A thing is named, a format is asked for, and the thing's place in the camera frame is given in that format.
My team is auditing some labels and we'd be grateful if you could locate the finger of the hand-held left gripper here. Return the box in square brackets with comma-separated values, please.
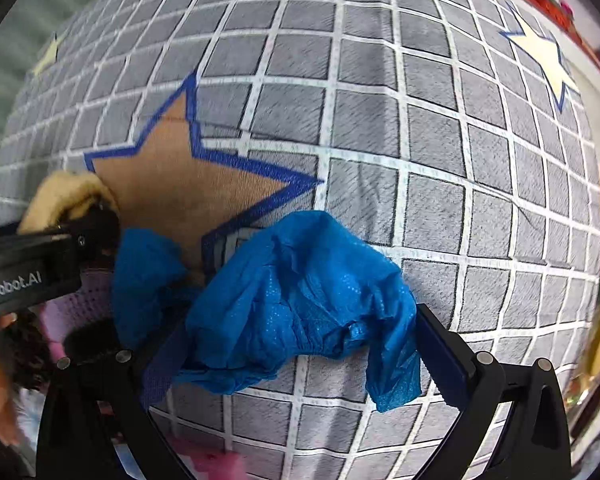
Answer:
[62, 321, 122, 362]
[70, 207, 123, 263]

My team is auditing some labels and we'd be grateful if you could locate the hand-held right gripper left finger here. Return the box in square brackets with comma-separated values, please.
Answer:
[36, 317, 193, 480]

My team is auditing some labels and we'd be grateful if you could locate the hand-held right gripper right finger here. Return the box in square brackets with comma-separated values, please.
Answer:
[416, 304, 572, 480]

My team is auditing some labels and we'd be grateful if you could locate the purple knitted cloth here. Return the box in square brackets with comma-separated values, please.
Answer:
[37, 266, 117, 356]

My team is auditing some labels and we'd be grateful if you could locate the yellow cloth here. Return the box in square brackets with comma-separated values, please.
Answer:
[17, 170, 121, 236]

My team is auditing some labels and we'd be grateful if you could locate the blue disposable shoe cover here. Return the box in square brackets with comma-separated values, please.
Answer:
[111, 227, 203, 351]
[172, 210, 423, 413]

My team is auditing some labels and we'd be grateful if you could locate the pink sponge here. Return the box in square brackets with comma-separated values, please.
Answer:
[167, 437, 247, 480]

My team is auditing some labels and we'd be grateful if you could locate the grey checked star bedsheet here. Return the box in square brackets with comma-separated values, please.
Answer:
[0, 0, 600, 480]

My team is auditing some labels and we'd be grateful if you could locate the red wall shelf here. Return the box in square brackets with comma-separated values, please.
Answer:
[455, 0, 600, 91]

